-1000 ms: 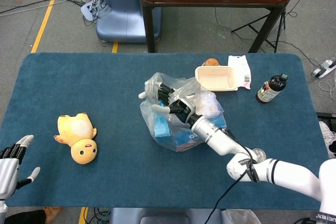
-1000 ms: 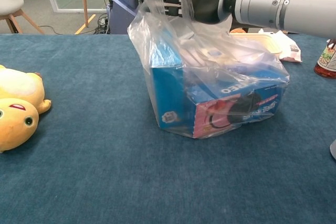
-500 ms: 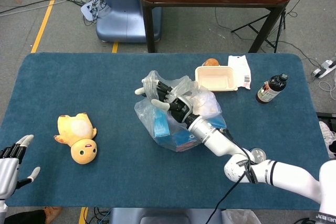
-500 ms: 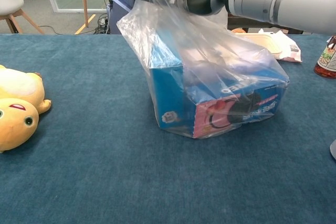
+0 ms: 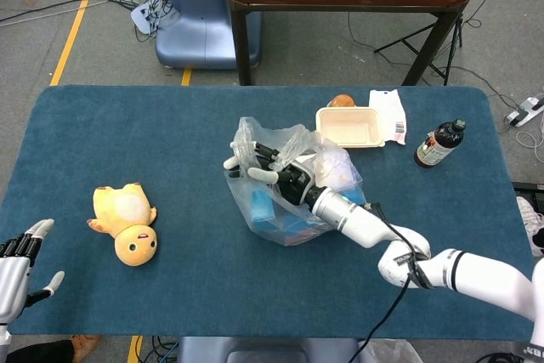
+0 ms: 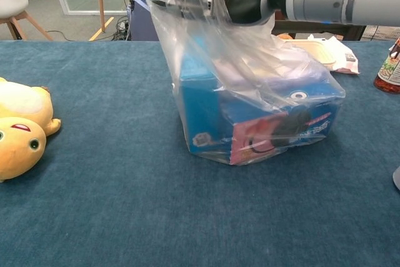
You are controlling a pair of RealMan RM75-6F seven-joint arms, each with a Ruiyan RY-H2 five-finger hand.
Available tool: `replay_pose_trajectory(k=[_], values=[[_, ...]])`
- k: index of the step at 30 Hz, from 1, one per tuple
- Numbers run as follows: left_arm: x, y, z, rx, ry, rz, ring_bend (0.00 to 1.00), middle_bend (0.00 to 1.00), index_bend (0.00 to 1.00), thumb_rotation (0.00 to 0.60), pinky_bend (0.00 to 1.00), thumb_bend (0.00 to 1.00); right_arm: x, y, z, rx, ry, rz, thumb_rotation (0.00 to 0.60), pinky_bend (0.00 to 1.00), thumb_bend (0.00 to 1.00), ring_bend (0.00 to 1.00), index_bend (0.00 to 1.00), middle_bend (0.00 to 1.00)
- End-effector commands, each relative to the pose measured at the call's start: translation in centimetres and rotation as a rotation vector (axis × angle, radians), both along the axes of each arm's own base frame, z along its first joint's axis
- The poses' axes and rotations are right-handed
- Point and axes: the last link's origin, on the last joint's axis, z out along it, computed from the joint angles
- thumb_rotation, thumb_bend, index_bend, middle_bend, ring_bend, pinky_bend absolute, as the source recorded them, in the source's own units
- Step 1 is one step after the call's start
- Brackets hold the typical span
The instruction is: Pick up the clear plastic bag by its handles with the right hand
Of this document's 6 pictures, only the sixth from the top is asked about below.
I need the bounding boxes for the transparent plastic bag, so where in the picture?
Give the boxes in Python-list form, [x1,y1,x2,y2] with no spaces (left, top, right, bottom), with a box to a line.
[145,0,347,166]

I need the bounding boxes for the beige lidded food container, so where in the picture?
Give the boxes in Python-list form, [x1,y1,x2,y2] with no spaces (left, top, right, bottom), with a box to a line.
[286,39,337,68]

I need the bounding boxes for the grey blue background robot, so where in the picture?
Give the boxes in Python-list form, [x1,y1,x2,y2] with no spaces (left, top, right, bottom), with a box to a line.
[127,0,166,42]

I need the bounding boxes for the blue Oreo cookie box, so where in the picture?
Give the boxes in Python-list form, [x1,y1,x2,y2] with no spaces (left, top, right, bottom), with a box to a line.
[179,53,341,165]

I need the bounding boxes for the white plastic basket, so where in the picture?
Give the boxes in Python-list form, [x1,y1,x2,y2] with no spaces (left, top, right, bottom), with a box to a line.
[364,24,400,41]

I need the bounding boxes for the red sauce bottle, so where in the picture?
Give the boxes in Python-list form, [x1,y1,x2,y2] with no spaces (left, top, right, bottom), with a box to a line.
[374,38,400,94]

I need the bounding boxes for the blue velvet tablecloth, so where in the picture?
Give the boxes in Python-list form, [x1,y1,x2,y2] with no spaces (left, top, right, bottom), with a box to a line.
[0,40,400,267]

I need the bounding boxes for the yellow plush toy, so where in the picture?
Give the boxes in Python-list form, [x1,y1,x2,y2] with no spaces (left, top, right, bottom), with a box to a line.
[0,76,63,183]

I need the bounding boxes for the floor cables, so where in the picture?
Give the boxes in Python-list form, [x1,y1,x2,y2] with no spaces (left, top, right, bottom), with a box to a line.
[112,16,131,41]

